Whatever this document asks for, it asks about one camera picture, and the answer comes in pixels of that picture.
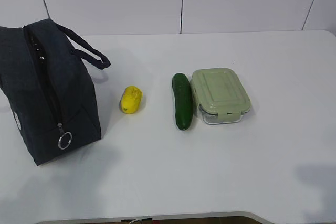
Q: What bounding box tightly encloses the yellow lemon toy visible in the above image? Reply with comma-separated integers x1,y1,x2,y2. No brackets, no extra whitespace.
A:
120,86,142,114

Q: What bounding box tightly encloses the navy blue lunch bag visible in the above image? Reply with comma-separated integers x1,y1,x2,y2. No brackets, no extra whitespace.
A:
1,19,110,165

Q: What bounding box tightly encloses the glass container green lid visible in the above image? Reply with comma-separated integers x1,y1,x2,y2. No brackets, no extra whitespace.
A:
191,68,251,125

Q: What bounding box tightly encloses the green cucumber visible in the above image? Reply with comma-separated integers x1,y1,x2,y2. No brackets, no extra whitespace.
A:
172,73,194,131

